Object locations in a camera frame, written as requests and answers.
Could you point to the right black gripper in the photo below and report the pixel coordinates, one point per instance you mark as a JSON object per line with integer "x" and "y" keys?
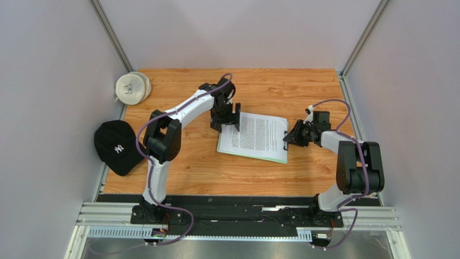
{"x": 298, "y": 133}

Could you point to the green clipboard folder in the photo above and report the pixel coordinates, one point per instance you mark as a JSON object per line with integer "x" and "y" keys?
{"x": 286, "y": 151}

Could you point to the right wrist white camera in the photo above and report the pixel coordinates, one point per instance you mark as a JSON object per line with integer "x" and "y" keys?
{"x": 309, "y": 112}

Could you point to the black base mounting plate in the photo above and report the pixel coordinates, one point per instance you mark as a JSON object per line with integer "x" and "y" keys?
{"x": 239, "y": 216}

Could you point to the left aluminium corner post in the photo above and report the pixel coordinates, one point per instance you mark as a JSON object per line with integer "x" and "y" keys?
{"x": 108, "y": 28}

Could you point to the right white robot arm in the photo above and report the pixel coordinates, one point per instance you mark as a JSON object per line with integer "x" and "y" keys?
{"x": 359, "y": 168}

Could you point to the aluminium front rail frame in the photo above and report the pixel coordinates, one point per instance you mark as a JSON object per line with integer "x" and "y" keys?
{"x": 111, "y": 220}

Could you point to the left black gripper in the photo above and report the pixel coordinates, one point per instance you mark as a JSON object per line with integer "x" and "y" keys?
{"x": 216, "y": 124}

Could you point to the text-filled paper sheet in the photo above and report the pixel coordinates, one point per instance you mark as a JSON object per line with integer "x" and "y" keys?
{"x": 255, "y": 136}

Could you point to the aluminium corner post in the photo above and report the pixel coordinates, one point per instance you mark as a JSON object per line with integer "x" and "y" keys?
{"x": 365, "y": 36}
{"x": 108, "y": 28}

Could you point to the right aluminium corner post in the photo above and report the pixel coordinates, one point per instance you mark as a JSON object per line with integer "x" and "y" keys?
{"x": 365, "y": 36}

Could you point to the black NY baseball cap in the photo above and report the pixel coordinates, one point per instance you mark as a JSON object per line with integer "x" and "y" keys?
{"x": 116, "y": 145}

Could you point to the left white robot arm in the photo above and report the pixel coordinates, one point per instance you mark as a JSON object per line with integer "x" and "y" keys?
{"x": 163, "y": 131}

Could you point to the cream round zip pouch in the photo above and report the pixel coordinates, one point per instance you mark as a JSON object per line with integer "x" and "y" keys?
{"x": 132, "y": 88}

